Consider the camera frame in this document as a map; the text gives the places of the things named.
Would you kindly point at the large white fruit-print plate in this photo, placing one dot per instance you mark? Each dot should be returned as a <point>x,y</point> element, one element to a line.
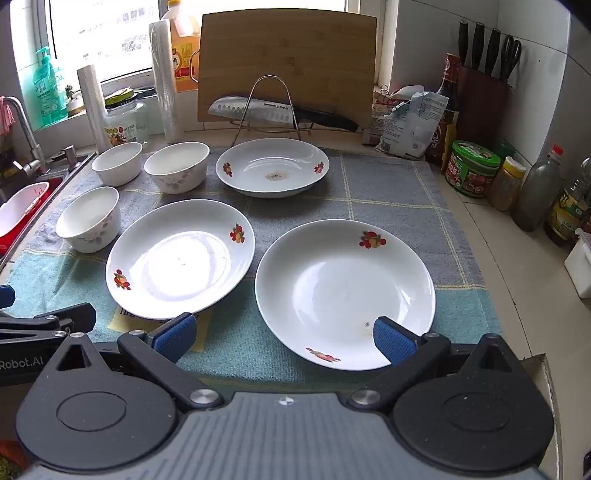
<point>341,286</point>

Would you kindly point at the white plastic box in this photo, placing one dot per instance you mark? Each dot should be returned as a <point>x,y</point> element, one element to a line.
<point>579,267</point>

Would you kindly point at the grey teal checked towel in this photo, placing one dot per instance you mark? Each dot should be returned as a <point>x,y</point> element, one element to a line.
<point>383,194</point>

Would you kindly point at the large plastic wrap roll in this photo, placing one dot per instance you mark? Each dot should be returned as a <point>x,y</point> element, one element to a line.
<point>164,83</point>

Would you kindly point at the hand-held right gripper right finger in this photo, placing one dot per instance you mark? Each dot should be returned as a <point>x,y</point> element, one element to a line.
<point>392,341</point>

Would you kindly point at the oil bottle yellow label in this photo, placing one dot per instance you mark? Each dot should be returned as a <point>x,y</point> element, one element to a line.
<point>565,212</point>

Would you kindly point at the small plastic wrap roll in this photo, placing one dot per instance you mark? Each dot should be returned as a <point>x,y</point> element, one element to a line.
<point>92,106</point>

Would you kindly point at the clear bottle red cap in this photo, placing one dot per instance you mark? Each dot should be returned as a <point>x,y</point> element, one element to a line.
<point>535,194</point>

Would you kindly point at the pink cloth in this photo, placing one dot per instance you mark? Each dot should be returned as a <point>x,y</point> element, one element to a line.
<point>4,115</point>

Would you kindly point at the metal sink knob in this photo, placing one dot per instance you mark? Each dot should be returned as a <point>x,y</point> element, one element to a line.
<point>70,154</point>

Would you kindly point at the green-lid sauce jar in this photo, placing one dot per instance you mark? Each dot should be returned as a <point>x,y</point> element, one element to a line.
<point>471,170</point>

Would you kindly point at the white printed salt bag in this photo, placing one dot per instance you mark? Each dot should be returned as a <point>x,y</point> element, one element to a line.
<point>406,129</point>

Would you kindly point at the yellow-lid spice jar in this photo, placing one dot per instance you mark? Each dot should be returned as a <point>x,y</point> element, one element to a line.
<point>505,184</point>

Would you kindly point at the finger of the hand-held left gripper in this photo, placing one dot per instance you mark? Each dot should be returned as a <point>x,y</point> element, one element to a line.
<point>5,296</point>
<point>69,318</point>

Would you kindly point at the dark red knife block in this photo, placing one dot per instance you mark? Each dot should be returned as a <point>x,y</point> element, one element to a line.
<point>485,106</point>

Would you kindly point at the orange cooking oil jug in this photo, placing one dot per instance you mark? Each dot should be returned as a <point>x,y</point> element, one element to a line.
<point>182,55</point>

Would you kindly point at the red white seasoning bag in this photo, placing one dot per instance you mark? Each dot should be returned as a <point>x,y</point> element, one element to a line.
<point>371,127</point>

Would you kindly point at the stained white fruit-print plate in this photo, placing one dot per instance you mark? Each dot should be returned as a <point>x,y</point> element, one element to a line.
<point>272,161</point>

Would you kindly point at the white floral bowl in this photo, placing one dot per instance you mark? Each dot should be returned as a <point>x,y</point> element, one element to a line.
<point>117,166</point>
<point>178,168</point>
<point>90,226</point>

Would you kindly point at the metal faucet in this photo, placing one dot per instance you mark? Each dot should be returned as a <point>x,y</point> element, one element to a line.
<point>25,134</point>

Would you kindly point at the bamboo cutting board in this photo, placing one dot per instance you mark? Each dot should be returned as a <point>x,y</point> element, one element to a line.
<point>286,55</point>

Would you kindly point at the small green-capped jar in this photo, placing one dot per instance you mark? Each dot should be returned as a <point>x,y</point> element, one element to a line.
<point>505,150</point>

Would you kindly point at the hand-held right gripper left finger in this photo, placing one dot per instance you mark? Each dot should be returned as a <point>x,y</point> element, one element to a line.
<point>173,339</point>

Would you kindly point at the dark soy sauce bottle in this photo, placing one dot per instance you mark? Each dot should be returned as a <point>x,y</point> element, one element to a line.
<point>450,78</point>

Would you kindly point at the green dish soap bottle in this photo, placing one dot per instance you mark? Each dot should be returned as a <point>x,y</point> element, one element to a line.
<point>48,92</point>

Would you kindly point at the black kitchen scissors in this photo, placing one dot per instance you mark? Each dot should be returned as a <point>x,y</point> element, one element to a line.
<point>510,60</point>

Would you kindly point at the glass jar yellow-green lid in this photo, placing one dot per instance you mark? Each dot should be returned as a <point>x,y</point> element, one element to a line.
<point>124,124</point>

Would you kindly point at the red plastic basin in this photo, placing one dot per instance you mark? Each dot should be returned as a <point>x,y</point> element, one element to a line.
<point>7,242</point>

